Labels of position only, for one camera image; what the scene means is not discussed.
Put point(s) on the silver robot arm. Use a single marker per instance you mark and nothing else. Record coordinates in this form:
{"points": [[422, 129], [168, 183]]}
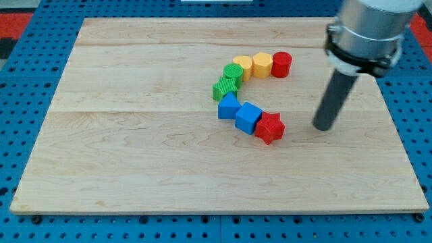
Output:
{"points": [[366, 35]]}

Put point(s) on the blue cube block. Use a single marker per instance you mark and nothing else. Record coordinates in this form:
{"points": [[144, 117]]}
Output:
{"points": [[247, 117]]}

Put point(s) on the green star block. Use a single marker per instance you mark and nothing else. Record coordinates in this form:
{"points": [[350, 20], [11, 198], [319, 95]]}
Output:
{"points": [[223, 87]]}

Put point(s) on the red star block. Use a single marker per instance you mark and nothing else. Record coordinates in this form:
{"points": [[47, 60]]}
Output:
{"points": [[270, 127]]}

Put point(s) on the blue triangle block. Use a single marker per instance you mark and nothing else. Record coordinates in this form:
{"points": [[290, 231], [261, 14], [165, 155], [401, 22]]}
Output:
{"points": [[228, 107]]}

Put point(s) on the green cylinder block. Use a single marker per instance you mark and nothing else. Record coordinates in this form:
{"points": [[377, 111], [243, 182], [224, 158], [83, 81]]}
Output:
{"points": [[234, 71]]}

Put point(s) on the light wooden board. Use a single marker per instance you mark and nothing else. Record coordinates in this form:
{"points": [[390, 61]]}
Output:
{"points": [[132, 128]]}

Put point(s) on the yellow heart block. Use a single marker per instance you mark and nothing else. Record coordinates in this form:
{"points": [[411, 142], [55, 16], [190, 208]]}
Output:
{"points": [[246, 64]]}

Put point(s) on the yellow hexagon block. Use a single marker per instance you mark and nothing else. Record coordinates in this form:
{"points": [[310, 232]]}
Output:
{"points": [[262, 65]]}

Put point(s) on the red cylinder block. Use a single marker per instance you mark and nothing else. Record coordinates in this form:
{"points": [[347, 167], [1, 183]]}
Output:
{"points": [[281, 64]]}

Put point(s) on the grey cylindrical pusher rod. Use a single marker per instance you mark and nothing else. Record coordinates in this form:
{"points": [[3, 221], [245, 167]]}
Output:
{"points": [[334, 97]]}

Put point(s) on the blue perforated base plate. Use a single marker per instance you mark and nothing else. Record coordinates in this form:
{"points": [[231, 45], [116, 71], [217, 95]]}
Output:
{"points": [[28, 81]]}

